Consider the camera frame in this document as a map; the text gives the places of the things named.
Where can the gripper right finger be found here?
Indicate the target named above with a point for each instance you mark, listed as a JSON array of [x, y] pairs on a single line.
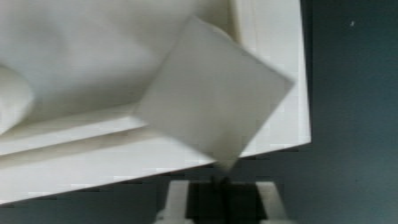
[[253, 203]]

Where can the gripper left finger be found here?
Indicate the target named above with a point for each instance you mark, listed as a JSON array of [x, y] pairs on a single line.
[[193, 204]]

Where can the white table leg with tag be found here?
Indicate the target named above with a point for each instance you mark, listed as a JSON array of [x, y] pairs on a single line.
[[214, 94]]

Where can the white square table top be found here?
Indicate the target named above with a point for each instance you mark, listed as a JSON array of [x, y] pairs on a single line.
[[83, 50]]

